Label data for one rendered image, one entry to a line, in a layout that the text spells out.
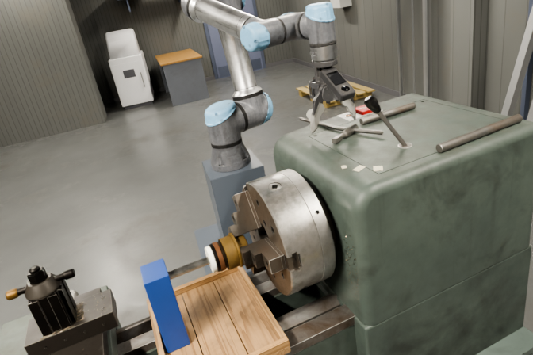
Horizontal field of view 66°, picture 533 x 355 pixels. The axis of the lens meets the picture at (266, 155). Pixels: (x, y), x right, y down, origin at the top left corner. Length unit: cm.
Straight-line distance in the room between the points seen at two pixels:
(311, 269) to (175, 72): 636
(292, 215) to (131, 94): 693
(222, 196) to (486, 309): 91
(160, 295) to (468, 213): 80
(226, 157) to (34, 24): 597
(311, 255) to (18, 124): 681
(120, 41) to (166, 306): 695
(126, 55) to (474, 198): 704
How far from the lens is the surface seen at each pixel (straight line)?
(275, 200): 99
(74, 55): 719
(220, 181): 147
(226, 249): 106
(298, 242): 98
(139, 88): 776
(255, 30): 113
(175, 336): 115
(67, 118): 739
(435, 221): 111
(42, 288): 113
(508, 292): 150
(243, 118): 148
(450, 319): 136
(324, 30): 116
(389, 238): 103
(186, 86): 726
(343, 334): 120
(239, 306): 123
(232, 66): 152
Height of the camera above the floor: 171
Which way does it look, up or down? 23 degrees down
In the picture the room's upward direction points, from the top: 10 degrees counter-clockwise
